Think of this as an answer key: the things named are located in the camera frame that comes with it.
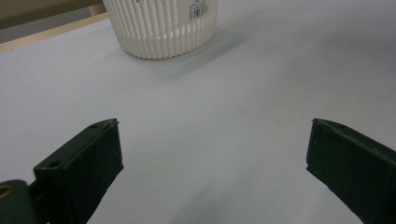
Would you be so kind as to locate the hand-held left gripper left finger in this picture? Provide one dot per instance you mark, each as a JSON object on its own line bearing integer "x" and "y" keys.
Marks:
{"x": 84, "y": 165}

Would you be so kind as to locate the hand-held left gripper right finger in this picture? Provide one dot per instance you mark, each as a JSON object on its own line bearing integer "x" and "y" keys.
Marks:
{"x": 355, "y": 165}

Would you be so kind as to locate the white plastic basket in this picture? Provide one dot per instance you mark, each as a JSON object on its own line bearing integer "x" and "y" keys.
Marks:
{"x": 162, "y": 31}

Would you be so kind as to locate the wooden table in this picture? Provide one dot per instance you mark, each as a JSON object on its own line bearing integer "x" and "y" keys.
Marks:
{"x": 46, "y": 34}

